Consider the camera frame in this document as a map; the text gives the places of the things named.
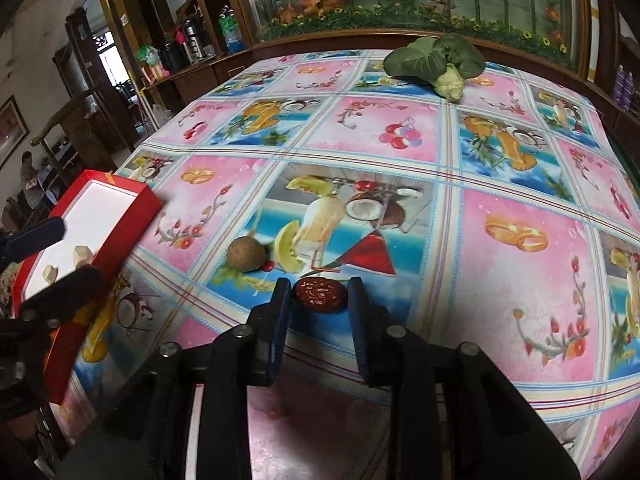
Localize green plastic bottle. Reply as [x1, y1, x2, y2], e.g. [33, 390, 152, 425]
[218, 6, 244, 53]

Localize green snack bag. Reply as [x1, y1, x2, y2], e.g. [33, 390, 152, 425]
[136, 44, 170, 84]

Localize steel thermos flask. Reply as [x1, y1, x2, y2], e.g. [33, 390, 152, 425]
[183, 20, 205, 61]

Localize square tan cake piece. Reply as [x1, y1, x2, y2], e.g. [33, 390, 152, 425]
[42, 264, 58, 285]

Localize dark red jujube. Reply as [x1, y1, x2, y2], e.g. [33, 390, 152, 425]
[294, 276, 347, 314]

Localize framed wall painting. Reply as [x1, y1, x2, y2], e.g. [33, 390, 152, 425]
[0, 96, 29, 167]

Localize purple bottles on shelf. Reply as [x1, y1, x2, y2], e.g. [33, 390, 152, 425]
[612, 65, 634, 112]

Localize brown round longan fruit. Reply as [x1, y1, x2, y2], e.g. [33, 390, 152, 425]
[226, 236, 267, 273]

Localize colourful fruit print tablecloth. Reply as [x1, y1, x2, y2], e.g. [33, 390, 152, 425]
[54, 50, 639, 478]

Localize wooden glass display cabinet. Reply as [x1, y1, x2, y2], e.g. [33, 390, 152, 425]
[96, 0, 639, 122]

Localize green leafy bok choy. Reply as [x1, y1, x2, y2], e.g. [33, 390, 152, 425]
[383, 34, 486, 103]

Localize seated person in background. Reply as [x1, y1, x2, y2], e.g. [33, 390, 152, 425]
[20, 151, 46, 209]

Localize beige rectangular cake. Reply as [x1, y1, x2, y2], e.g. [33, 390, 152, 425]
[73, 245, 94, 270]

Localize red gift box tray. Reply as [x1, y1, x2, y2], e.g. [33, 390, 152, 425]
[12, 170, 163, 404]

